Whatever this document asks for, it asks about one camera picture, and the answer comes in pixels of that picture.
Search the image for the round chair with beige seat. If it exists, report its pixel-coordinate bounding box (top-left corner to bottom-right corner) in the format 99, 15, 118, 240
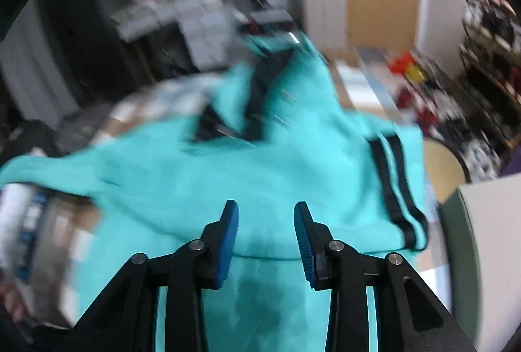
421, 138, 473, 206

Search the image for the white drawer cabinet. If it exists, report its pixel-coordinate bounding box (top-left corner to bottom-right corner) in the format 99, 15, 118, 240
114, 0, 237, 72

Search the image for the row of shoes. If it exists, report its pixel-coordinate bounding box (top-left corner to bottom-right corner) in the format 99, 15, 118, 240
427, 63, 505, 177

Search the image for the teal sweatshirt with black stripes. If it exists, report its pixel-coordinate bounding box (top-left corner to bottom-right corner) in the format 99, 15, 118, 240
0, 32, 430, 352

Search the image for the wooden shoe rack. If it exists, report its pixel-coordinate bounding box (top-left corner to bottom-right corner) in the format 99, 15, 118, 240
458, 0, 521, 157

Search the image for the tall white cabinet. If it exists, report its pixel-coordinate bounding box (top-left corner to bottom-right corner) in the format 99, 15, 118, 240
299, 0, 348, 51

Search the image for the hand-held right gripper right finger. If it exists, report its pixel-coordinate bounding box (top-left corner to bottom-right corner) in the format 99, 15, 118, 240
294, 201, 477, 352

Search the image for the grey-green box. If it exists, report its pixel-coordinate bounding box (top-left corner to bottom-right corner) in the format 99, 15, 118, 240
437, 175, 521, 352

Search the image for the black low cabinet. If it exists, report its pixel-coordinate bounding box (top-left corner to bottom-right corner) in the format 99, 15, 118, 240
36, 0, 196, 120

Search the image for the silver hard-shell suitcase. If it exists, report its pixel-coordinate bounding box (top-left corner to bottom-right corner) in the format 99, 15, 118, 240
236, 6, 296, 35

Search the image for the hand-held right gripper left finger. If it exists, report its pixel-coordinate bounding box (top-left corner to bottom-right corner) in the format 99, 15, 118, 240
61, 201, 239, 352

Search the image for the purple cloth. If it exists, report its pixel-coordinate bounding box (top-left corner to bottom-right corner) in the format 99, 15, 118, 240
499, 157, 521, 177

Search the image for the checked tablecloth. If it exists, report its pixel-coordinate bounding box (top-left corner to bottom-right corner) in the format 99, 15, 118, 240
0, 59, 452, 320

